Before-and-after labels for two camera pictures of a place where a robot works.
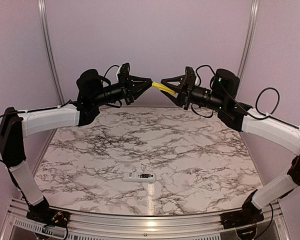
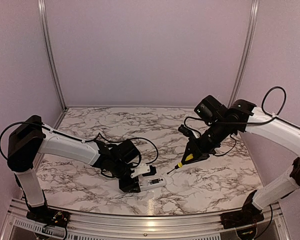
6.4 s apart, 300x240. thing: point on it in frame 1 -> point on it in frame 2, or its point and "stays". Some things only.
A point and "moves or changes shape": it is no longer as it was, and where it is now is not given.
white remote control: x=139 y=177 moves or changes shape
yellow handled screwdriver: x=162 y=87 -> x=179 y=165
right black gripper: x=186 y=86 -> x=187 y=153
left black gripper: x=127 y=94 -> x=129 y=187
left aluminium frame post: x=46 y=35 stays
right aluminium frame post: x=249 y=38 stays
